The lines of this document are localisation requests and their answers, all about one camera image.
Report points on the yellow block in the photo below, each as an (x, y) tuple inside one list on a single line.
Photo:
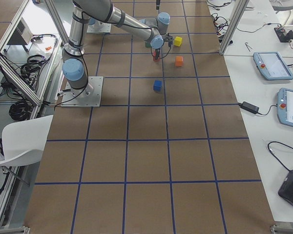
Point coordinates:
[(178, 41)]

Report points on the grey electronics box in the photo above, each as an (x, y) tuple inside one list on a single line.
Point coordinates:
[(21, 36)]

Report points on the lower teach pendant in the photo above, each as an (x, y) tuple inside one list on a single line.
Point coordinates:
[(285, 106)]

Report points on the orange block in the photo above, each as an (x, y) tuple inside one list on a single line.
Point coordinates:
[(179, 61)]

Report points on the teach pendant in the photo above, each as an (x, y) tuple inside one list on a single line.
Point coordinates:
[(285, 106), (272, 66)]

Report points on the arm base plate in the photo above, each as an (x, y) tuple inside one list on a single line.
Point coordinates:
[(90, 97), (104, 28)]

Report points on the blue block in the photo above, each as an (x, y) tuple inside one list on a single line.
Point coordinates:
[(157, 85)]

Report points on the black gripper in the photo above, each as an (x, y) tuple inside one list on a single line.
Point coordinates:
[(156, 51)]

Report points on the upper teach pendant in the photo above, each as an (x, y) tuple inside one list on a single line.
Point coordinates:
[(272, 66)]

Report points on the black power adapter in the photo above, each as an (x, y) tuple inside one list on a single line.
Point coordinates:
[(249, 107)]

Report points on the white chair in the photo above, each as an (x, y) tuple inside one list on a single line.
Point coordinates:
[(23, 142)]

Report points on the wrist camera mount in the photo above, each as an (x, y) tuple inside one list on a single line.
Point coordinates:
[(169, 39)]

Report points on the aluminium frame post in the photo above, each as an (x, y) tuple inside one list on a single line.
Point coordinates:
[(236, 15)]

